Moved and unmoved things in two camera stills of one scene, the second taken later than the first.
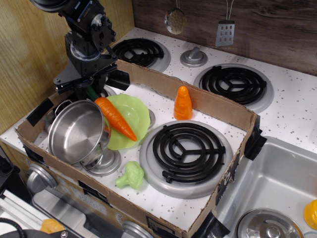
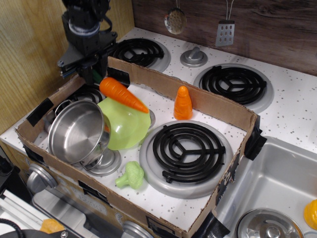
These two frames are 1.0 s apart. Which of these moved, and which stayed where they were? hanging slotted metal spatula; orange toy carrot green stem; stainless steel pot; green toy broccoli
Moved: orange toy carrot green stem
Stayed: hanging slotted metal spatula; stainless steel pot; green toy broccoli
